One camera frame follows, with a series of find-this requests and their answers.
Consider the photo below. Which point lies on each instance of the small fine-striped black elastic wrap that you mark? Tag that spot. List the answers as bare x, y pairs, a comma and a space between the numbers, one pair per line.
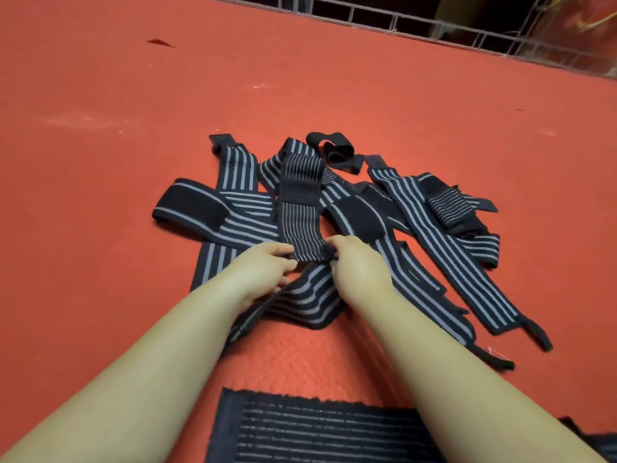
450, 204

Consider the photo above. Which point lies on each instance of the person's left hand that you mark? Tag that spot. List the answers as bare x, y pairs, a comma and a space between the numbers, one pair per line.
250, 274

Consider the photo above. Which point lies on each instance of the folded black grey-striped elastic wrap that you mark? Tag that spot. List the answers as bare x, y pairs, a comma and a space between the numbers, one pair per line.
482, 248

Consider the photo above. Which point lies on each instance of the long black grey-striped elastic wrap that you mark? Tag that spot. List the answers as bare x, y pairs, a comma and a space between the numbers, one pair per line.
453, 255
414, 279

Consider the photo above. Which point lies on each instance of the wide fine-striped black elastic wrap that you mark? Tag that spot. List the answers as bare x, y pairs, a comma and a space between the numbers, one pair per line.
313, 429

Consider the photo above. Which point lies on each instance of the narrow fine-striped black elastic wrap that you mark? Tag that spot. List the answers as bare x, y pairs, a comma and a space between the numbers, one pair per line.
301, 216

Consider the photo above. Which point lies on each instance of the red patterned fabric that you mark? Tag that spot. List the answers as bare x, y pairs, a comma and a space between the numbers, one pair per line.
578, 28

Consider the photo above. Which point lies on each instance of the person's left thumb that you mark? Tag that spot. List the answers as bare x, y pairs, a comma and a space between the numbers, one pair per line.
278, 249

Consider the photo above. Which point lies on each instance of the black fabric piece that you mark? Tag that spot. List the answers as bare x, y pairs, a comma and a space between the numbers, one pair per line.
595, 443

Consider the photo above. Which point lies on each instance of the looped black grey-striped elastic wrap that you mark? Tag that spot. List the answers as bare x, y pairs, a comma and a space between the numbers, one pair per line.
193, 204

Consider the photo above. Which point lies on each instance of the person's right hand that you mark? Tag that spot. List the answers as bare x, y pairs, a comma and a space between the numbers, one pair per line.
359, 274

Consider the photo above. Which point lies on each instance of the person's left forearm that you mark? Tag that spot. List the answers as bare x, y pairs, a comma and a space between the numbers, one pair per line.
130, 380

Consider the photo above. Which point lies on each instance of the person's right thumb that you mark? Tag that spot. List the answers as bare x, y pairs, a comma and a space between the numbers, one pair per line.
333, 255

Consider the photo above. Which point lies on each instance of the person's right forearm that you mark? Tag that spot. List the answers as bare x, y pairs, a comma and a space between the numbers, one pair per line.
462, 390

